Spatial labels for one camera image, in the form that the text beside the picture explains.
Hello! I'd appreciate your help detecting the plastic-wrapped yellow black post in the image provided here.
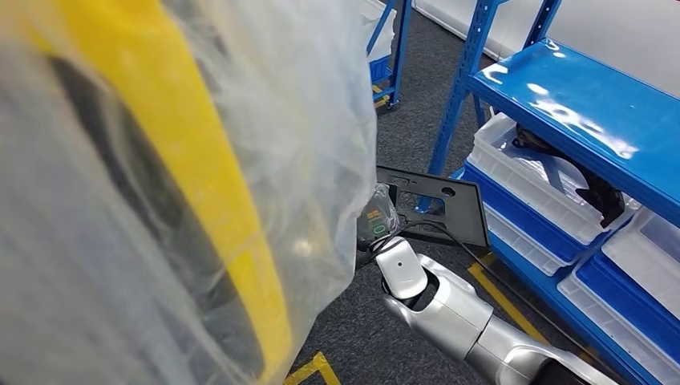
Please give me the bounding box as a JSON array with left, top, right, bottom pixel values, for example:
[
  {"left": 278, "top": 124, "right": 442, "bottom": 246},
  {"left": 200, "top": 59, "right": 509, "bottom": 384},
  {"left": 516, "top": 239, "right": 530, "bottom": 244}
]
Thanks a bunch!
[{"left": 0, "top": 0, "right": 378, "bottom": 385}]

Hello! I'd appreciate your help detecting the blue metal shelf rack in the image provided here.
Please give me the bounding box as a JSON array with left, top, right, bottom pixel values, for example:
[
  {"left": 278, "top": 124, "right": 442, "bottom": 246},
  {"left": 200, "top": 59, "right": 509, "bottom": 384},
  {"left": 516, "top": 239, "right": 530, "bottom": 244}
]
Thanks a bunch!
[
  {"left": 416, "top": 0, "right": 680, "bottom": 385},
  {"left": 365, "top": 0, "right": 415, "bottom": 111}
]

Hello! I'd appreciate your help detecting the black cable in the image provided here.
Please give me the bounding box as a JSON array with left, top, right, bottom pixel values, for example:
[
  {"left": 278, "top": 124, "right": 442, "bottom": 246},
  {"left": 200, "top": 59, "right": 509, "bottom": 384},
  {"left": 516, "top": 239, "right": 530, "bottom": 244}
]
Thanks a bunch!
[{"left": 357, "top": 220, "right": 631, "bottom": 385}]

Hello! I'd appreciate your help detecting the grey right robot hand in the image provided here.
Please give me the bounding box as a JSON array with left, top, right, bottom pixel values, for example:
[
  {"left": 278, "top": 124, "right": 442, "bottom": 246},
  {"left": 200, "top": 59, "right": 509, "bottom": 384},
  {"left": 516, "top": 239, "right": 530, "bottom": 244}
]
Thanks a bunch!
[{"left": 356, "top": 183, "right": 401, "bottom": 253}]

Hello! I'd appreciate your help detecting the black plastic plate frame part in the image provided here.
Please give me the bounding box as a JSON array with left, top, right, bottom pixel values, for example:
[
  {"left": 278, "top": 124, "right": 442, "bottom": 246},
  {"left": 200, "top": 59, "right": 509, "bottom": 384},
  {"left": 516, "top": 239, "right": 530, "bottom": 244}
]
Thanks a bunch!
[{"left": 374, "top": 164, "right": 492, "bottom": 249}]

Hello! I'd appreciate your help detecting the black plastic car part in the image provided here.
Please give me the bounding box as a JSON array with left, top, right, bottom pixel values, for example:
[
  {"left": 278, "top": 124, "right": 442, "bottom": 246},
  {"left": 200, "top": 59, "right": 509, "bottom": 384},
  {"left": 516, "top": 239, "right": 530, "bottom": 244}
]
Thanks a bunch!
[{"left": 511, "top": 124, "right": 627, "bottom": 230}]

